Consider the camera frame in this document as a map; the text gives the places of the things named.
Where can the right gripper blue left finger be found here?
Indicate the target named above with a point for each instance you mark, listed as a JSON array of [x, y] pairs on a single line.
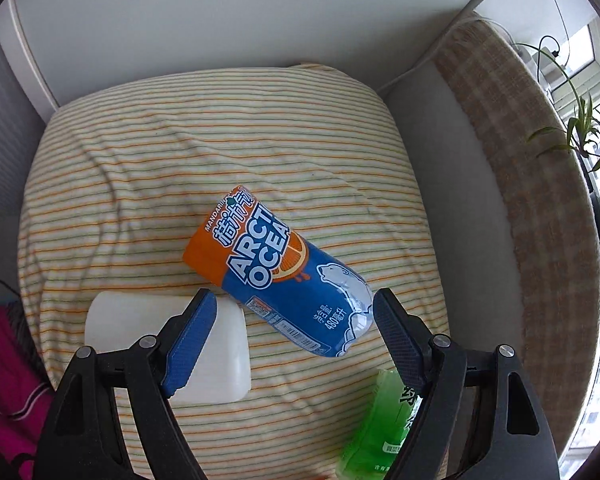
[[182, 340]]

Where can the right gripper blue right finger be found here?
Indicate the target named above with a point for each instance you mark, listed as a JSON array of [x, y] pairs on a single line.
[[407, 339]]

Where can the orange blue Arctic Ocean cup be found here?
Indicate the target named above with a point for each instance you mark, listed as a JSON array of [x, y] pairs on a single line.
[[308, 296]]

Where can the white plastic cup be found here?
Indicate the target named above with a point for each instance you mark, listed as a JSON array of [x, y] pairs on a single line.
[[222, 374]]

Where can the green plastic bottle cup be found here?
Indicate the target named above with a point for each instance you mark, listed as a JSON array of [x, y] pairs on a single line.
[[379, 438]]

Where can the pink garment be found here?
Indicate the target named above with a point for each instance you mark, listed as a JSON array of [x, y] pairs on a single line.
[[24, 404]]

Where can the brown checkered backrest cloth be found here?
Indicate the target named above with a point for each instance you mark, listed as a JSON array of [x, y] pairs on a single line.
[[551, 219]]

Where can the potted spider plant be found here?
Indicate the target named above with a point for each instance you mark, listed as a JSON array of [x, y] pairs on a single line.
[[575, 95]]

